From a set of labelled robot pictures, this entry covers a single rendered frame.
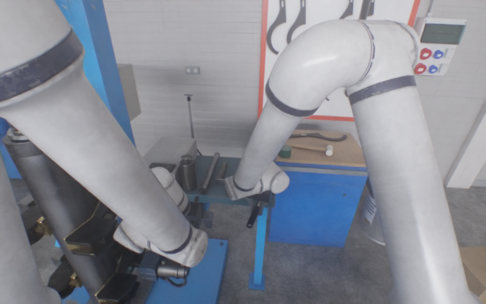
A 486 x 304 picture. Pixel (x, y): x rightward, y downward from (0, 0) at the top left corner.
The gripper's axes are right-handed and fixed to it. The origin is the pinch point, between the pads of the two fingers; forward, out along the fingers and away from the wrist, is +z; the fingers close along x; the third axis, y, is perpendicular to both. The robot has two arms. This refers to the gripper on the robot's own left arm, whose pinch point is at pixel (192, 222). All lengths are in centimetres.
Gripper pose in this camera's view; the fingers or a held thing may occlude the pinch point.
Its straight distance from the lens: 97.0
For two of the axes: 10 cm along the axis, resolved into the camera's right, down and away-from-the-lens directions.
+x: -9.8, 0.2, 1.8
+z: 1.5, 6.0, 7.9
